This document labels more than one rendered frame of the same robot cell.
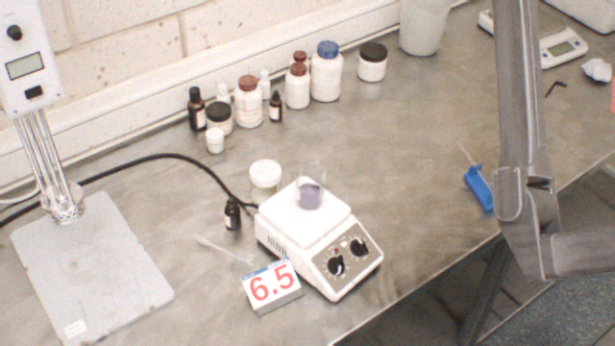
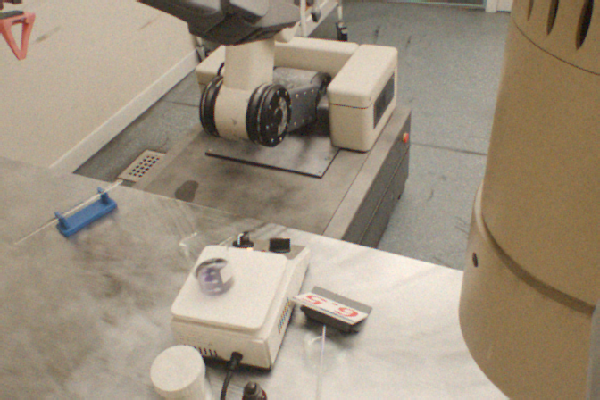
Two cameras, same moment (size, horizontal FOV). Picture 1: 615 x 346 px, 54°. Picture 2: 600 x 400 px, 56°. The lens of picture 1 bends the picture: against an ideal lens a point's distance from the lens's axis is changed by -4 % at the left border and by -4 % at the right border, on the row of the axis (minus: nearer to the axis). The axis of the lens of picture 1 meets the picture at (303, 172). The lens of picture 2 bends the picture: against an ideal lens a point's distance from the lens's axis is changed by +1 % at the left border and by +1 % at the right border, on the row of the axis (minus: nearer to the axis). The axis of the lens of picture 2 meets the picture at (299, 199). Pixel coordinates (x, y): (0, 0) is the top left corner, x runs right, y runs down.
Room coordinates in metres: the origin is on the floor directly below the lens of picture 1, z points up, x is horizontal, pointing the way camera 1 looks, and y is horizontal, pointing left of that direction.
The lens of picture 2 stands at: (0.81, 0.47, 1.36)
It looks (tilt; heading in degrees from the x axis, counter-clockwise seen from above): 40 degrees down; 247
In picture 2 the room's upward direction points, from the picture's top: 7 degrees counter-clockwise
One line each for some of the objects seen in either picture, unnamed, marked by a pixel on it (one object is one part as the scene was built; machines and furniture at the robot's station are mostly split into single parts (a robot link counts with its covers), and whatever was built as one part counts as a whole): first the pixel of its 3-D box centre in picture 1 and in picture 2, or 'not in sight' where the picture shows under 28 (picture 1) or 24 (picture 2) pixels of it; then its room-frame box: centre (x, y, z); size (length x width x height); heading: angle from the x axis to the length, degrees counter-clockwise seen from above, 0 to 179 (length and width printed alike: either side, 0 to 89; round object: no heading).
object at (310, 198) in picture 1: (310, 185); (208, 264); (0.73, -0.01, 0.87); 0.06 x 0.05 x 0.08; 146
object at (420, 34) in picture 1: (421, 17); not in sight; (1.39, -0.29, 0.82); 0.18 x 0.13 x 0.15; 5
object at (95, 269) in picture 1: (87, 263); not in sight; (0.64, 0.38, 0.76); 0.30 x 0.20 x 0.01; 38
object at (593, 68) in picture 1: (600, 69); not in sight; (1.28, -0.74, 0.77); 0.08 x 0.08 x 0.04; 32
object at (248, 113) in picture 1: (248, 100); not in sight; (1.05, 0.12, 0.80); 0.06 x 0.06 x 0.11
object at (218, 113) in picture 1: (219, 118); not in sight; (1.02, 0.18, 0.78); 0.05 x 0.05 x 0.06
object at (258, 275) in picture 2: (305, 210); (231, 285); (0.72, 0.00, 0.83); 0.12 x 0.12 x 0.01; 47
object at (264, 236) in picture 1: (314, 234); (244, 291); (0.70, -0.02, 0.79); 0.22 x 0.13 x 0.08; 47
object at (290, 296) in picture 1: (273, 285); (332, 304); (0.60, 0.04, 0.77); 0.09 x 0.06 x 0.04; 122
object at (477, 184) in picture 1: (483, 185); (84, 210); (0.86, -0.36, 0.77); 0.10 x 0.03 x 0.04; 19
